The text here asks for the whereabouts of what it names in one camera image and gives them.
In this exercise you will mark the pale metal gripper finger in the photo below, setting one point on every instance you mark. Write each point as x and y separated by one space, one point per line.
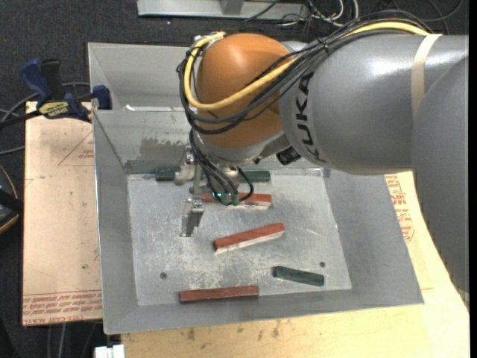
191 218
182 174

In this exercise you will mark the brown cardboard board, red print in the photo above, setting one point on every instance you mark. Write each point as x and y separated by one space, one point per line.
59 207

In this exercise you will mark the grey metal bin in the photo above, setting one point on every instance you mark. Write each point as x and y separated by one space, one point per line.
156 244

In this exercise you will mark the black cylinder on white bracket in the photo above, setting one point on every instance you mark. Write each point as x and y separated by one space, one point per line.
287 156

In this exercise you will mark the red-brown flat block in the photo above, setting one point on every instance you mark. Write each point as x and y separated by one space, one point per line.
247 238
261 198
218 294

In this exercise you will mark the dark green flat block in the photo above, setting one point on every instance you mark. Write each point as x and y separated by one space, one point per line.
298 276
165 174
259 176

